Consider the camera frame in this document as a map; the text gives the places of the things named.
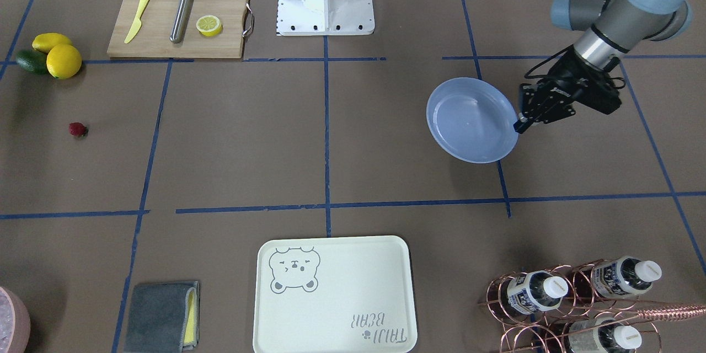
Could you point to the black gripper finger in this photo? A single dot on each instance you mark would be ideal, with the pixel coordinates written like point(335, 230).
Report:
point(523, 123)

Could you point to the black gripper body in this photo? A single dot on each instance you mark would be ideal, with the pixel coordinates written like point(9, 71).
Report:
point(563, 80)

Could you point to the blue plastic plate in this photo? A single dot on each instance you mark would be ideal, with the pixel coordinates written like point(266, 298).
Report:
point(471, 120)

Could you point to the red strawberry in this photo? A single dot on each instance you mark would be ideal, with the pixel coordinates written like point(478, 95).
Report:
point(76, 129)

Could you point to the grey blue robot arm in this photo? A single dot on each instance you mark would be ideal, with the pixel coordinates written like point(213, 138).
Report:
point(612, 28)

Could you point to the dark drink bottle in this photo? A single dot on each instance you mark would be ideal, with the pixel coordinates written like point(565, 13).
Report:
point(593, 335)
point(531, 293)
point(625, 277)

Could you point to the cream bear serving tray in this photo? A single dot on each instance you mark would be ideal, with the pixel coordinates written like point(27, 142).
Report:
point(345, 294)

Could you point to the half lemon slice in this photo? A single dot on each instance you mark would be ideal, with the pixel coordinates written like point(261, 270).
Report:
point(209, 25)

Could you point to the yellow sponge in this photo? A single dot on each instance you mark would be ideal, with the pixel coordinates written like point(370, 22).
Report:
point(190, 331)

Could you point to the yellow plastic knife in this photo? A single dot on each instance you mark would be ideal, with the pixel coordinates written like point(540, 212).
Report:
point(136, 22)

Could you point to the grey folded cloth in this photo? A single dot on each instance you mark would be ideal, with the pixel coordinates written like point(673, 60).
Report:
point(157, 316)

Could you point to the yellow lemon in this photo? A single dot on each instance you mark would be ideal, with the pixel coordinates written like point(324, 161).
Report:
point(63, 61)
point(49, 40)

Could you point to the green lime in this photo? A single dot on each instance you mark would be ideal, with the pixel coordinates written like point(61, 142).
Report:
point(32, 61)

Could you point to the pink bowl of ice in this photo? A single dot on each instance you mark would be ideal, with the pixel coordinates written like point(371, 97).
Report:
point(15, 322)

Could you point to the copper wire bottle rack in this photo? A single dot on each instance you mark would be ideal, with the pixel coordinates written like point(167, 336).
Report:
point(534, 332)

